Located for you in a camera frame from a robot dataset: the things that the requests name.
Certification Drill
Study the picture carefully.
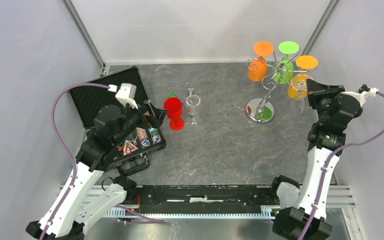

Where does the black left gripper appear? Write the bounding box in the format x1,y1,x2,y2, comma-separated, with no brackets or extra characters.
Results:
113,99,168,146

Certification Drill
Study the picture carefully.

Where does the red plastic wine glass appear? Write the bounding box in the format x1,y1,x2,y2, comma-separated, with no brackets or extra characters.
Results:
163,97,185,131

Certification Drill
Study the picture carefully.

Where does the clear wine glass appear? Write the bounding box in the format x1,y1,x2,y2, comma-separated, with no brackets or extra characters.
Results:
287,72,313,116
186,94,201,126

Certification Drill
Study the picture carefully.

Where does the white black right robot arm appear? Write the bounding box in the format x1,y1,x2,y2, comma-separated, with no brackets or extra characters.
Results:
268,79,363,240

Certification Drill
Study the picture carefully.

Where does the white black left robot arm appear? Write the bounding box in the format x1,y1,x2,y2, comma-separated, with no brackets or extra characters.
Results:
26,100,168,240

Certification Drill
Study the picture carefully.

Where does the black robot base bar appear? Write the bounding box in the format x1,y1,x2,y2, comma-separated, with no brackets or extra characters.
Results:
123,184,280,214

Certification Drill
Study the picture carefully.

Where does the yellow plastic wine glass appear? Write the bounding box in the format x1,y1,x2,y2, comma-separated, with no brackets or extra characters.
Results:
287,54,319,101

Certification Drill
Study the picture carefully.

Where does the green plastic wine glass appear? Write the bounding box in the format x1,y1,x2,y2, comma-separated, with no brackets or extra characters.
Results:
273,41,300,85

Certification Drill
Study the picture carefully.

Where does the orange plastic wine glass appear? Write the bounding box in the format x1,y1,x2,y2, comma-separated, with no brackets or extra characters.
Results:
247,41,274,82

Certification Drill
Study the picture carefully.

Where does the blue poker chip row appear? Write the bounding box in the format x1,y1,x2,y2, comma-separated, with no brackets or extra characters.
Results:
148,127,162,144

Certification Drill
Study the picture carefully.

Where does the orange poker chip row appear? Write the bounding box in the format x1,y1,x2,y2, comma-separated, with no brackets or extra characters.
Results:
136,127,151,148

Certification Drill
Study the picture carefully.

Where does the clear round dealer button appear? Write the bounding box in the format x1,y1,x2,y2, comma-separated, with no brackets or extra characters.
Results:
126,130,138,142

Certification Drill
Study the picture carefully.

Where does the grey toy column piece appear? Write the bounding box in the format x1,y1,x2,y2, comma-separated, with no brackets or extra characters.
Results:
187,88,195,96

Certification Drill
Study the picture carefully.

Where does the triangular red dice holder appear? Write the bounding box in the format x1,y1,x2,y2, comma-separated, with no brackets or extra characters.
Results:
122,141,139,156

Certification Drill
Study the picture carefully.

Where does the black poker chip case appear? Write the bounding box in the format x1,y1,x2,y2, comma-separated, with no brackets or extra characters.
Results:
69,66,167,176

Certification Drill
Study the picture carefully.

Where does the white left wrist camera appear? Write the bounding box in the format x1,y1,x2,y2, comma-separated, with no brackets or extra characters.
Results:
115,83,138,109

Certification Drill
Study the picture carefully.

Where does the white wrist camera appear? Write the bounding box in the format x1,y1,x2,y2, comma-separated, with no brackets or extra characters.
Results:
341,84,379,107
115,83,138,109

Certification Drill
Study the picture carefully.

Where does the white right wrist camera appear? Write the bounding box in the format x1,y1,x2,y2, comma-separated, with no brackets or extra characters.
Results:
341,84,379,107

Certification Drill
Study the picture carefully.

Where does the chrome wire glass rack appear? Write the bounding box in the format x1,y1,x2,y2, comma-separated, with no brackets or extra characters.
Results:
244,57,299,124

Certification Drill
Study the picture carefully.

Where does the aluminium frame rail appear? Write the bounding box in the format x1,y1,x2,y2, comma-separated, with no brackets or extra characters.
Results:
61,0,109,77

